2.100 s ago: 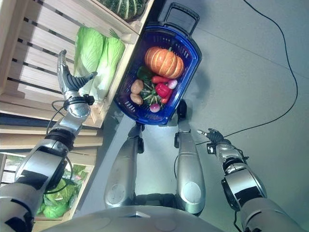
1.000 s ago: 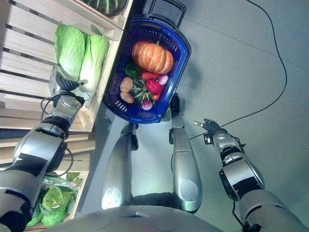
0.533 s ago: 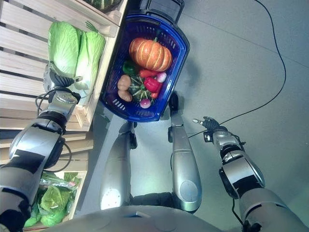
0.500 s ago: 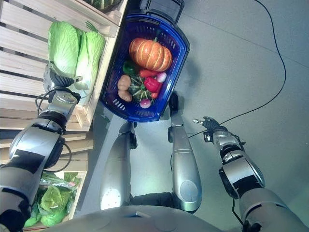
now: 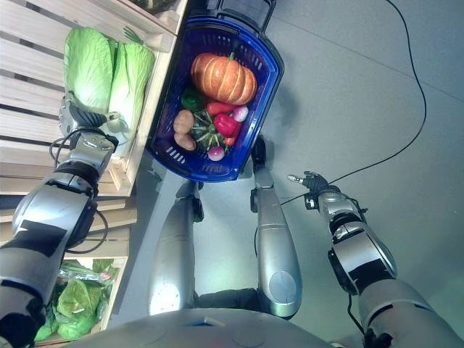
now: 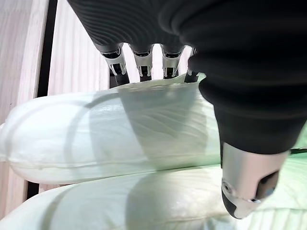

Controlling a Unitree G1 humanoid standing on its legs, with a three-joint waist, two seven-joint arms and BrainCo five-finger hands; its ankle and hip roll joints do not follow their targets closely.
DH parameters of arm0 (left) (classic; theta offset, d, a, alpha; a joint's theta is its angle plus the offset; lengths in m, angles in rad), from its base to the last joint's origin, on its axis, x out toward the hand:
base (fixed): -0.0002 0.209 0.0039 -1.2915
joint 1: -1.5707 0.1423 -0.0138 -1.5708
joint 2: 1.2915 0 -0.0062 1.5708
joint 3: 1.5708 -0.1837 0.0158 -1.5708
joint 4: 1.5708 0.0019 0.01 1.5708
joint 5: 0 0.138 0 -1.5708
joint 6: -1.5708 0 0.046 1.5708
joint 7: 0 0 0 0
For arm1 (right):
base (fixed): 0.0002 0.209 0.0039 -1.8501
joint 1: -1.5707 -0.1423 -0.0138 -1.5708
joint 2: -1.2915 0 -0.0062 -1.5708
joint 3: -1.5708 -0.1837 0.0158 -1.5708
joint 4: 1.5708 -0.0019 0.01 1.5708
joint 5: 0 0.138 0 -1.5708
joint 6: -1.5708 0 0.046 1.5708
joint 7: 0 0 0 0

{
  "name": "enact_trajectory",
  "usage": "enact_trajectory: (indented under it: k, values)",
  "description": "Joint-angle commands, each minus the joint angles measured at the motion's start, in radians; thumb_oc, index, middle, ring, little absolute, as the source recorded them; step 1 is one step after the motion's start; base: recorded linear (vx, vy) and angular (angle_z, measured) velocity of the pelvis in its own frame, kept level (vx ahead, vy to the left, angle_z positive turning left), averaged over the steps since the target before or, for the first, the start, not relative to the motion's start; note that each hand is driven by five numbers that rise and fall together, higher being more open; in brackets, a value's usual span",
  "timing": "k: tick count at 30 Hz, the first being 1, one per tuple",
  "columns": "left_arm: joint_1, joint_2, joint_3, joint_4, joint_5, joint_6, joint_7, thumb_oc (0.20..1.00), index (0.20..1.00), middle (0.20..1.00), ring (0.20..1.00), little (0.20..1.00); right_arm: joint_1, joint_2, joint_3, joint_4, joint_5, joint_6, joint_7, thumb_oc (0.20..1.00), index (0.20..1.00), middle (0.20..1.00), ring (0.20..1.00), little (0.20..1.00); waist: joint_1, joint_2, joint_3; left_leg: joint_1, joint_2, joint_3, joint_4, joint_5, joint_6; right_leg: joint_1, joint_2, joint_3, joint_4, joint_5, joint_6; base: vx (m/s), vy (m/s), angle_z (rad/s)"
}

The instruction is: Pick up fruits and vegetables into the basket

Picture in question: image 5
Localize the black basket handle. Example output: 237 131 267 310
215 0 277 37

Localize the orange pumpkin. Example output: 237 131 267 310
190 51 258 106

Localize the green bell pepper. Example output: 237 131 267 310
181 86 206 111

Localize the robot right silver leg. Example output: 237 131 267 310
249 136 303 320

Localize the dark green striped squash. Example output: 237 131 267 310
190 109 231 157

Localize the robot silver leg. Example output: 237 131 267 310
148 180 204 315
249 136 303 320

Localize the napa cabbage with pale stalk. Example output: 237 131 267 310
106 41 156 158

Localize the blue plastic shopping basket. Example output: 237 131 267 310
144 15 285 182

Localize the robot left silver leg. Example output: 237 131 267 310
148 180 204 315

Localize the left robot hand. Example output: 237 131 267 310
58 91 123 136

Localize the wooden crate of greens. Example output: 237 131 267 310
34 255 129 344

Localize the red bell pepper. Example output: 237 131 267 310
212 112 242 137

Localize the napa cabbage with darker leaves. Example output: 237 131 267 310
63 27 117 115

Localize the wooden slat shelf crate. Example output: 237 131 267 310
0 0 189 199

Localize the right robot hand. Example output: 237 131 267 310
287 170 332 196

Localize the leafy green lettuce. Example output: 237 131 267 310
34 259 119 341

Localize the robot grey torso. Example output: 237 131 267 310
59 307 343 348

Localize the black cable on floor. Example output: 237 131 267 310
279 0 427 204

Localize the brown potato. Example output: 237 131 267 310
173 109 195 133
173 132 197 151

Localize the red tomato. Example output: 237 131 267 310
206 101 234 115

